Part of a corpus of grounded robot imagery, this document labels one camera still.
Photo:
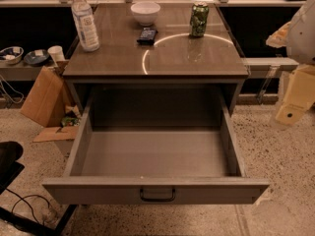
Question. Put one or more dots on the dark blue rxbar wrapper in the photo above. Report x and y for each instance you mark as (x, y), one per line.
(147, 36)

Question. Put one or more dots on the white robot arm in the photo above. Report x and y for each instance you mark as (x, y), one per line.
(298, 38)

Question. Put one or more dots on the blue white bowl left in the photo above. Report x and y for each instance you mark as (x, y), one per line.
(11, 55)

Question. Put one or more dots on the white paper cup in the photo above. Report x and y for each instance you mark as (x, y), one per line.
(56, 53)

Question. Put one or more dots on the snack packets in box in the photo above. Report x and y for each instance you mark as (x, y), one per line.
(72, 116)

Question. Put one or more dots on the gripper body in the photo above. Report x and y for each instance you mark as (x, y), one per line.
(302, 38)

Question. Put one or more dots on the open grey top drawer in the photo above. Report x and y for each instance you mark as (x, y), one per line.
(133, 139)

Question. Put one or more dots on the white ceramic bowl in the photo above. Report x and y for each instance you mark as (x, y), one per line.
(145, 13)

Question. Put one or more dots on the black drawer handle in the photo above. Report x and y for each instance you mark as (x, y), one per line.
(157, 195)

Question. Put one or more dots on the brown cardboard box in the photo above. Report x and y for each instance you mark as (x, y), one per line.
(47, 104)

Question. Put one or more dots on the grey cabinet with top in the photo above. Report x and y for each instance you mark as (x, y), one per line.
(175, 57)

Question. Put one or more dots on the dark blue bowl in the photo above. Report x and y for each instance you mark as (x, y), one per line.
(36, 57)

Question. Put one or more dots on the green soda can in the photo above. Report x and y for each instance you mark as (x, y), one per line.
(198, 20)

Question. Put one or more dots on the clear plastic water bottle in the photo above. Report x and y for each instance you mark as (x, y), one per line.
(85, 25)

